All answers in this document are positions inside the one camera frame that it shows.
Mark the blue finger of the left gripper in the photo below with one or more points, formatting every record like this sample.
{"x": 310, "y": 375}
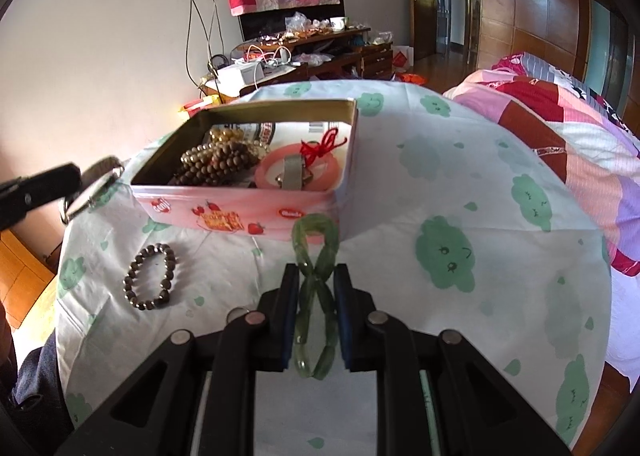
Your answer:
{"x": 26, "y": 193}

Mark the pink patchwork quilt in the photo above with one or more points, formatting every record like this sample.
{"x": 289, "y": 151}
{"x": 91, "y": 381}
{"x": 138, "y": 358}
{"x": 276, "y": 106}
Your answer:
{"x": 577, "y": 135}

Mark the white printed paper sheet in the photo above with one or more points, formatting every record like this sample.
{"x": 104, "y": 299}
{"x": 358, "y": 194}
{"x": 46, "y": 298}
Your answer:
{"x": 266, "y": 137}

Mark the silver wristwatch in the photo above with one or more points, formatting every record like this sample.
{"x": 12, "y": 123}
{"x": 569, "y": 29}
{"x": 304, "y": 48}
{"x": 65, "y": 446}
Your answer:
{"x": 295, "y": 176}

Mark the wooden tv cabinet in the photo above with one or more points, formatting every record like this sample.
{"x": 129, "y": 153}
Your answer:
{"x": 351, "y": 53}

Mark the white box appliance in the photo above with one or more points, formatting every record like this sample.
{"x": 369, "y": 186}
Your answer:
{"x": 236, "y": 76}

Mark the wooden wardrobe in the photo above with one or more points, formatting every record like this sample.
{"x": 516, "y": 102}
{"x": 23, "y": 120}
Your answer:
{"x": 593, "y": 40}

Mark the white bed sheet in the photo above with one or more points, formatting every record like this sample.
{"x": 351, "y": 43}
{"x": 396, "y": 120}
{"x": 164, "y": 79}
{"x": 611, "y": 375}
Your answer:
{"x": 622, "y": 352}

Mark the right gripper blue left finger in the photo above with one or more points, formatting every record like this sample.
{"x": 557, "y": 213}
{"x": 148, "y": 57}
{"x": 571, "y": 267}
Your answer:
{"x": 196, "y": 395}

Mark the red knotted string charm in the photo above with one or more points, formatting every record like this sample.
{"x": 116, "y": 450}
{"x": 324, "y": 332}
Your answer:
{"x": 312, "y": 151}

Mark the red yellow carton box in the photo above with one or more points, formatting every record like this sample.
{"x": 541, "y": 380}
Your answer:
{"x": 205, "y": 103}

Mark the pink cookie tin box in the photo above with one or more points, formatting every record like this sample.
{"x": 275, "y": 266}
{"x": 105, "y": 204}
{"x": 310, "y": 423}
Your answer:
{"x": 227, "y": 188}

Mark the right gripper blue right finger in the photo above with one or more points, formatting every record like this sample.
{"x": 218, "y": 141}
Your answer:
{"x": 435, "y": 394}

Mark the white green patterned tablecloth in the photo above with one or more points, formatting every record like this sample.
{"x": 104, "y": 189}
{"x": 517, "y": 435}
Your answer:
{"x": 451, "y": 221}

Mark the black television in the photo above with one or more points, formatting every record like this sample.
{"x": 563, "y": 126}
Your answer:
{"x": 260, "y": 24}

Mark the thin silver bangle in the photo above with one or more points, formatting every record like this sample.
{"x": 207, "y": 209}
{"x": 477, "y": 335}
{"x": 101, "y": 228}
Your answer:
{"x": 93, "y": 183}

